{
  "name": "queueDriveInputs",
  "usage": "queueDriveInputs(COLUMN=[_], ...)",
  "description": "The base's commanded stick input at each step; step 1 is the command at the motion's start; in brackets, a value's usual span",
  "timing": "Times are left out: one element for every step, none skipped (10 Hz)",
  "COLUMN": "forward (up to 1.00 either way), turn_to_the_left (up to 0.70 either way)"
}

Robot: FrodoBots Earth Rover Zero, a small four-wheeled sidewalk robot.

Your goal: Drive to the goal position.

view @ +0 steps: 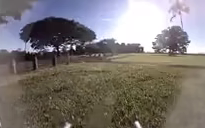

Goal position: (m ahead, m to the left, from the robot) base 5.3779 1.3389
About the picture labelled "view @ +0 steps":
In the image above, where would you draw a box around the row of dark trees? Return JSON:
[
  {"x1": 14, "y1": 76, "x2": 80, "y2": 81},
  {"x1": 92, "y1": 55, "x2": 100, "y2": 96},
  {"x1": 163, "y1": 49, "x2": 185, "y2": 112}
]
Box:
[{"x1": 74, "y1": 38, "x2": 145, "y2": 56}]

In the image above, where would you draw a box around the grass field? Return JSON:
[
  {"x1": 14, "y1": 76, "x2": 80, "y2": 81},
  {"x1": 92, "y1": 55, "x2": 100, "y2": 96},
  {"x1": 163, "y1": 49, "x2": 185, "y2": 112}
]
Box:
[{"x1": 18, "y1": 53, "x2": 205, "y2": 128}]

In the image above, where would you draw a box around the wide umbrella-shaped tree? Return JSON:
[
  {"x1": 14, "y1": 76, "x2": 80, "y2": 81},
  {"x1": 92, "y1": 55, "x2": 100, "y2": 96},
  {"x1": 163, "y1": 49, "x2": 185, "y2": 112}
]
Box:
[{"x1": 19, "y1": 16, "x2": 98, "y2": 58}]

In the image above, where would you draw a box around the robot's own part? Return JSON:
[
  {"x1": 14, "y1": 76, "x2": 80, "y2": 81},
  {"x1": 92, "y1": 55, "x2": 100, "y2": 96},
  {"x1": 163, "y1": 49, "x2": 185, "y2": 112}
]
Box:
[
  {"x1": 63, "y1": 121, "x2": 73, "y2": 128},
  {"x1": 133, "y1": 120, "x2": 143, "y2": 128}
]

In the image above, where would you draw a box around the round dark tree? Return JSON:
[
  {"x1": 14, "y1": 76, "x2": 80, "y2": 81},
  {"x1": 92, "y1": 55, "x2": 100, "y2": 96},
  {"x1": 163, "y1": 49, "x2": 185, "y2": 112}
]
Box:
[{"x1": 151, "y1": 25, "x2": 192, "y2": 56}]

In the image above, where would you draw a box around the dark hedge row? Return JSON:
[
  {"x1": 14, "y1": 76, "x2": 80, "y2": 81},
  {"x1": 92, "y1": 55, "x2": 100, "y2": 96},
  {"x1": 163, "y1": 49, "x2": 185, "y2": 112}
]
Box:
[{"x1": 0, "y1": 48, "x2": 74, "y2": 64}]

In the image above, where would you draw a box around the palm tree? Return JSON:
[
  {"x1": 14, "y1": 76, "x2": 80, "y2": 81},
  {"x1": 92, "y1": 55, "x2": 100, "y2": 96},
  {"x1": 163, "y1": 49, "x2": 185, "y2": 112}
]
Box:
[{"x1": 167, "y1": 0, "x2": 191, "y2": 31}]

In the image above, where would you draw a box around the pale dirt path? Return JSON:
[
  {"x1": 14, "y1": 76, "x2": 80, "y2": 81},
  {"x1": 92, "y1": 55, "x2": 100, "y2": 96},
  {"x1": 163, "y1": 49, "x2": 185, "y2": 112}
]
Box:
[{"x1": 163, "y1": 64, "x2": 205, "y2": 128}]

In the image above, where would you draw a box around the dark asphalt path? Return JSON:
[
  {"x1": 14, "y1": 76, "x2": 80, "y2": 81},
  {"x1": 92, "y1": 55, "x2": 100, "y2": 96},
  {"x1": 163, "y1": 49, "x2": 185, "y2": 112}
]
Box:
[{"x1": 0, "y1": 71, "x2": 36, "y2": 128}]

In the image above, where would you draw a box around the overhanging tree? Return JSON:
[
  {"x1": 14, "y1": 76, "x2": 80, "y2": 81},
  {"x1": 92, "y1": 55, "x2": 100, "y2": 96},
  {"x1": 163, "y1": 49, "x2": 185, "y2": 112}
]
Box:
[{"x1": 0, "y1": 0, "x2": 38, "y2": 28}]

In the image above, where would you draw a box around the wooden post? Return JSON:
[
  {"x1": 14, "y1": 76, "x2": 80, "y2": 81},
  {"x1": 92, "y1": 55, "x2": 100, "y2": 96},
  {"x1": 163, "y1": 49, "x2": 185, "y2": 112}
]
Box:
[
  {"x1": 52, "y1": 53, "x2": 59, "y2": 67},
  {"x1": 11, "y1": 58, "x2": 18, "y2": 75},
  {"x1": 66, "y1": 52, "x2": 72, "y2": 65},
  {"x1": 32, "y1": 55, "x2": 40, "y2": 71}
]

